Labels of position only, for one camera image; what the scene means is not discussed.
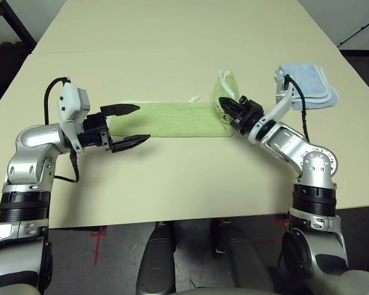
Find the black foam floor mat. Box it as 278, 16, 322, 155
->
0, 41, 34, 108

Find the black right camera cable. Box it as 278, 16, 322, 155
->
283, 73, 311, 144

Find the green towel with white trim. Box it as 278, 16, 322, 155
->
109, 69, 244, 139

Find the folded light blue towel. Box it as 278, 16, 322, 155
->
274, 63, 339, 111

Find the side table with black legs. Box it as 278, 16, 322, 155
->
0, 0, 37, 47

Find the black left camera cable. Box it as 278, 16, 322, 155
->
44, 77, 73, 126

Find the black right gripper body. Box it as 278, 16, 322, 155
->
230, 95, 265, 138

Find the black camera cable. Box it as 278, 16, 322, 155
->
283, 73, 311, 144
44, 77, 73, 126

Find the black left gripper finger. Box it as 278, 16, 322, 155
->
100, 103, 141, 117
109, 134, 151, 154

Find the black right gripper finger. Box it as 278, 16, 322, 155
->
218, 96, 245, 119

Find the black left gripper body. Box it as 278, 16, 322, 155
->
81, 112, 113, 154

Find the black tripod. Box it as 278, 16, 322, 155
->
336, 20, 369, 50

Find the grey robot right leg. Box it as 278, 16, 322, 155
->
212, 217, 276, 295

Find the black low platform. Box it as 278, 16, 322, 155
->
338, 47, 369, 93

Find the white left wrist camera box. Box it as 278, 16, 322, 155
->
57, 81, 92, 154

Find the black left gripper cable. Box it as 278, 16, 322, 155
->
54, 152, 81, 184

